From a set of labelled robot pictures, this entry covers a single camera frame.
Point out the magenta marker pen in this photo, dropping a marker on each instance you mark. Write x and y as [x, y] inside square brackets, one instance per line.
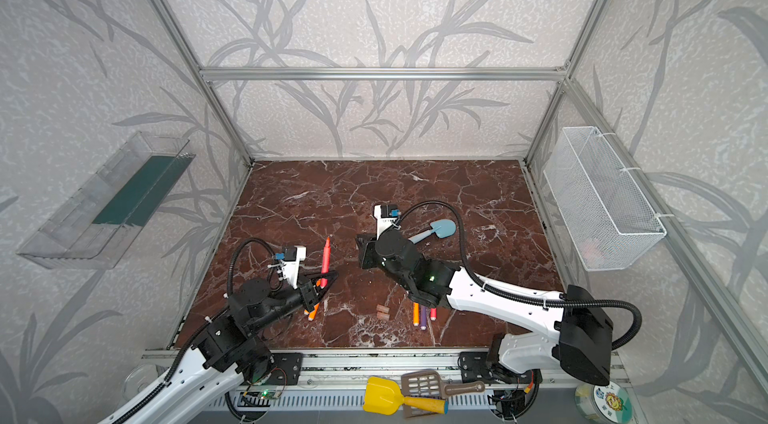
[325, 263]

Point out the white wire mesh basket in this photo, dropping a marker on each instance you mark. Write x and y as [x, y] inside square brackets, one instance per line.
[609, 219]

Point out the aluminium cage frame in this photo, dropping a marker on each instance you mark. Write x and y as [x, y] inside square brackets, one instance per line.
[742, 335]

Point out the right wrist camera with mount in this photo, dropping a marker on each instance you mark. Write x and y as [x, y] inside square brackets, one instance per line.
[386, 215]

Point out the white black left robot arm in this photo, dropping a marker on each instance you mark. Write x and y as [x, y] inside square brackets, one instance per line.
[224, 353]

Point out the brown toy spatula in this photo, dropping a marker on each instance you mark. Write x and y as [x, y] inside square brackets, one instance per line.
[429, 384]

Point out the purple marker pen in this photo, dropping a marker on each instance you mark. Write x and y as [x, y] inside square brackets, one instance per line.
[423, 317]

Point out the clear plastic wall tray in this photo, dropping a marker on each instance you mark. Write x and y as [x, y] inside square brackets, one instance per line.
[94, 228]

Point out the green circuit board with wires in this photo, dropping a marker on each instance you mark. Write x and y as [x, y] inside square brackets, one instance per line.
[260, 398]

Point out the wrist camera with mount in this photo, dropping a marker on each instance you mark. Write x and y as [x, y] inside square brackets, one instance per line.
[287, 264]
[386, 215]

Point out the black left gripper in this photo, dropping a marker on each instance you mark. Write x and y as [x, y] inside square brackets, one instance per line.
[308, 293]

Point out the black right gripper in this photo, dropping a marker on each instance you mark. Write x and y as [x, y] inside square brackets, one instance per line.
[366, 252]

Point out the light blue toy shovel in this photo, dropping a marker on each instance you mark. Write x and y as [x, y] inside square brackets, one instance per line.
[442, 228]

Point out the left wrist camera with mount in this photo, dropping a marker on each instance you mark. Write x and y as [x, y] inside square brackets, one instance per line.
[287, 264]

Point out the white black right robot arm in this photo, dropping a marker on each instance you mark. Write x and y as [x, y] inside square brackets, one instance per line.
[577, 340]

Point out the yellow toy shovel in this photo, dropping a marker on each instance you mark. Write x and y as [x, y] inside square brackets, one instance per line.
[384, 396]

